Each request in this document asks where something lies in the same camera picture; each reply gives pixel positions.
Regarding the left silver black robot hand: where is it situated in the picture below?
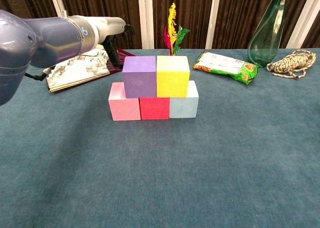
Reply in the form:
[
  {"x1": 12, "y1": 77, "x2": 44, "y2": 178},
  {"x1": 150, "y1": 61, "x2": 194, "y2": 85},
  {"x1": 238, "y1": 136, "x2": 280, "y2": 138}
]
[{"x1": 96, "y1": 16, "x2": 136, "y2": 67}]

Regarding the purple foam cube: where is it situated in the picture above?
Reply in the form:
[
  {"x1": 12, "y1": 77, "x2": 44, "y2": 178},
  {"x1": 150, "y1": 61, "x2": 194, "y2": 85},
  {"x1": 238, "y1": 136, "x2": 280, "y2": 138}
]
[{"x1": 122, "y1": 55, "x2": 157, "y2": 99}]

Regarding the pink foam cube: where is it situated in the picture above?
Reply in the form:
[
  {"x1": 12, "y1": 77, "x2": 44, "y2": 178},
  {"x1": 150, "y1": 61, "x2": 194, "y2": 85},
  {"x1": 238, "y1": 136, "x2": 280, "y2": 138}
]
[{"x1": 107, "y1": 82, "x2": 141, "y2": 122}]

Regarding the yellow foam cube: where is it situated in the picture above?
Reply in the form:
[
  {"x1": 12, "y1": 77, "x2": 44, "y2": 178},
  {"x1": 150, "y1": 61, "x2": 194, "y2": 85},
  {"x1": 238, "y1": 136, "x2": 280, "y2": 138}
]
[{"x1": 155, "y1": 55, "x2": 190, "y2": 99}]

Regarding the red foam cube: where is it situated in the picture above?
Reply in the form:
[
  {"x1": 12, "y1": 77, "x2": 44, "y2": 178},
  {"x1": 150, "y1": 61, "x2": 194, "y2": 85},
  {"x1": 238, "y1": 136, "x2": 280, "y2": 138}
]
[{"x1": 139, "y1": 97, "x2": 171, "y2": 121}]

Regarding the dark brown curtain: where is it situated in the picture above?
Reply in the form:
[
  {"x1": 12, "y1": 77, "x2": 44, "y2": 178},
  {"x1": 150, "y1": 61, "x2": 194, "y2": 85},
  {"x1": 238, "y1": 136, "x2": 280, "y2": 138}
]
[{"x1": 0, "y1": 0, "x2": 320, "y2": 55}]

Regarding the painted paper folding fan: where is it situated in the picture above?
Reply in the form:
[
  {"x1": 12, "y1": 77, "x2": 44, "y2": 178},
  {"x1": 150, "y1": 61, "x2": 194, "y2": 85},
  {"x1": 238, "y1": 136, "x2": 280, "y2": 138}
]
[{"x1": 45, "y1": 44, "x2": 137, "y2": 93}]

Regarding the colourful feather shuttlecock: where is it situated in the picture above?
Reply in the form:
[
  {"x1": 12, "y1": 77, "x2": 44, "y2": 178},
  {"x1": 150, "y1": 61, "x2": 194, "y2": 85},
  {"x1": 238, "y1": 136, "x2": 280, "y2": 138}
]
[{"x1": 163, "y1": 2, "x2": 191, "y2": 57}]

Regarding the light blue foam cube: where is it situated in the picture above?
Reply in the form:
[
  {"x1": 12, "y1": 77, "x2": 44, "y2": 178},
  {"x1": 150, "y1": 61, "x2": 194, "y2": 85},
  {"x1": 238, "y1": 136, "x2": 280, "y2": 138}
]
[{"x1": 169, "y1": 80, "x2": 200, "y2": 119}]

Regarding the green white snack bag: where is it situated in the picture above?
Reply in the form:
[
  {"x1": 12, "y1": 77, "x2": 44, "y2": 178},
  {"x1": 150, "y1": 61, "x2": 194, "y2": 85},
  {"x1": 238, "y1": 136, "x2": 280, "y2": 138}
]
[{"x1": 192, "y1": 50, "x2": 259, "y2": 85}]

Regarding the green plastic spray bottle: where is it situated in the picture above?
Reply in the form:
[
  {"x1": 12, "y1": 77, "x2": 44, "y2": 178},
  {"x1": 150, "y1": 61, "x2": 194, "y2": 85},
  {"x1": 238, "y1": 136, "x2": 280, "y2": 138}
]
[{"x1": 247, "y1": 0, "x2": 289, "y2": 68}]

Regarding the teal felt table mat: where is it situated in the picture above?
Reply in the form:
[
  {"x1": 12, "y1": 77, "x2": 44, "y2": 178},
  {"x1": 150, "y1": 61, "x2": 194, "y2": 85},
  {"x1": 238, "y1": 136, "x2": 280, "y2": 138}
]
[{"x1": 0, "y1": 47, "x2": 320, "y2": 228}]

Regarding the white partition frame post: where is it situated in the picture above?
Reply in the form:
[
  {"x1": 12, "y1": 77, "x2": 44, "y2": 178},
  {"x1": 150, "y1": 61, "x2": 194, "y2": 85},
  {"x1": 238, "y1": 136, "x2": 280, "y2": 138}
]
[
  {"x1": 292, "y1": 0, "x2": 320, "y2": 49},
  {"x1": 137, "y1": 0, "x2": 155, "y2": 50},
  {"x1": 48, "y1": 0, "x2": 68, "y2": 18},
  {"x1": 205, "y1": 0, "x2": 222, "y2": 50}
]

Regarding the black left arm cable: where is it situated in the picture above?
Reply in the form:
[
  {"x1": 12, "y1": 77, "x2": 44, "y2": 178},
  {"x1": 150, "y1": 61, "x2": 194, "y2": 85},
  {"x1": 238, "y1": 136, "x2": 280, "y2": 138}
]
[{"x1": 24, "y1": 65, "x2": 56, "y2": 82}]

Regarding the beige braided rope bundle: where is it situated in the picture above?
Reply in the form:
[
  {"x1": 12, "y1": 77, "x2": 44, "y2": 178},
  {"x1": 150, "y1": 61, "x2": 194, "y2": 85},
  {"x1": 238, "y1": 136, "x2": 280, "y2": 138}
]
[{"x1": 266, "y1": 49, "x2": 317, "y2": 80}]

